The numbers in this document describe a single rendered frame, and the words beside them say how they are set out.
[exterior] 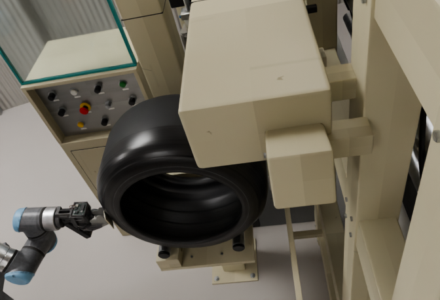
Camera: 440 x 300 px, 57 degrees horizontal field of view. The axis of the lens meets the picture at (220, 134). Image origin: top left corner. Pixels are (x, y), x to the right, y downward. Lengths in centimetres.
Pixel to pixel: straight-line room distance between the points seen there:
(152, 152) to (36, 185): 245
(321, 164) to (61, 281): 241
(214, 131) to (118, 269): 211
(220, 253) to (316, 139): 104
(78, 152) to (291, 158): 173
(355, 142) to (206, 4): 45
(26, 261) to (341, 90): 132
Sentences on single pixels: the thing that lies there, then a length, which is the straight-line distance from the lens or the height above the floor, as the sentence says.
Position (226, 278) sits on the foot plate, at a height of 1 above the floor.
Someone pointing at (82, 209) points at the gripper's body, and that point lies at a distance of 158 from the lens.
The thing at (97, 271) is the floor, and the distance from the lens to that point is 278.
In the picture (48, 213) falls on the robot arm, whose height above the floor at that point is 109.
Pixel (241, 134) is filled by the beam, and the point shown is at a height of 171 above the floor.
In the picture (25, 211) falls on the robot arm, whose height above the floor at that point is 110.
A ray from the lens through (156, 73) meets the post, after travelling 139.
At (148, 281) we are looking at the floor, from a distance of 260.
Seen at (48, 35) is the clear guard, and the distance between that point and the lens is 184.
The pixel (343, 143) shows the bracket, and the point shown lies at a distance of 71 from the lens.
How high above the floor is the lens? 219
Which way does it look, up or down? 44 degrees down
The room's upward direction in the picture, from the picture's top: 16 degrees counter-clockwise
